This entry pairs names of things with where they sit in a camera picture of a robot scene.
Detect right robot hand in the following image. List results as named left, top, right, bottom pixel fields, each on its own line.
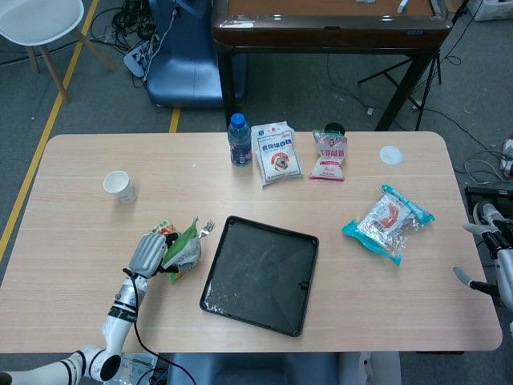
left=452, top=219, right=513, bottom=312

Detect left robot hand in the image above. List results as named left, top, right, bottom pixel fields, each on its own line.
left=127, top=233, right=180, bottom=280

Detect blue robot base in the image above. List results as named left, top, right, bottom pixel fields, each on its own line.
left=144, top=0, right=248, bottom=109

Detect green snack chip bag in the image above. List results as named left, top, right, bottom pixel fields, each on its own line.
left=146, top=218, right=177, bottom=237

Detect black tray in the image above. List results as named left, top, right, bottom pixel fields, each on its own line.
left=199, top=215, right=321, bottom=338

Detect teal red snack bag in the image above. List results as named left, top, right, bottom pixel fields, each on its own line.
left=341, top=184, right=436, bottom=268

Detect red white snack bag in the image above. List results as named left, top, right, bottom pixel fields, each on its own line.
left=308, top=128, right=348, bottom=183

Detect grey sneaker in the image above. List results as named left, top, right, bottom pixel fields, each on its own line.
left=472, top=201, right=506, bottom=225

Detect metal fork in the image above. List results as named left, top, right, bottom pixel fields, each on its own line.
left=197, top=219, right=216, bottom=241

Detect black foot platform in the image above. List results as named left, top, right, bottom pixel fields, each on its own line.
left=464, top=186, right=513, bottom=209

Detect clear plastic wrapped pack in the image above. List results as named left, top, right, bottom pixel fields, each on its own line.
left=106, top=352, right=161, bottom=385

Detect blue capped water bottle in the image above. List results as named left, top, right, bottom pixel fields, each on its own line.
left=227, top=112, right=253, bottom=168

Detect blue robot torso base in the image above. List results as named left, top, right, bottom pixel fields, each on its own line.
left=166, top=351, right=340, bottom=385

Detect white round grommet cap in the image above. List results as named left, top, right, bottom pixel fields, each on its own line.
left=379, top=144, right=404, bottom=165

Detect white robot torso cover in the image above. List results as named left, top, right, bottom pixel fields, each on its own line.
left=339, top=351, right=402, bottom=385

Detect white floor power strip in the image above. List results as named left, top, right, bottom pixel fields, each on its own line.
left=123, top=34, right=161, bottom=79

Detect black tripod stand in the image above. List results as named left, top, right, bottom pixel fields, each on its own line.
left=357, top=0, right=470, bottom=132

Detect white chair wooden legs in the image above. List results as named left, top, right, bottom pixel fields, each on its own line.
left=0, top=0, right=119, bottom=103

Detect brown mahjong table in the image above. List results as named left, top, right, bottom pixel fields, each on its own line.
left=211, top=0, right=456, bottom=132

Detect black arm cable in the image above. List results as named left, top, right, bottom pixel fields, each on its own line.
left=122, top=267, right=189, bottom=385

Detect black floor cable bundle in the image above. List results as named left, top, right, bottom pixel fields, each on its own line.
left=90, top=0, right=161, bottom=53

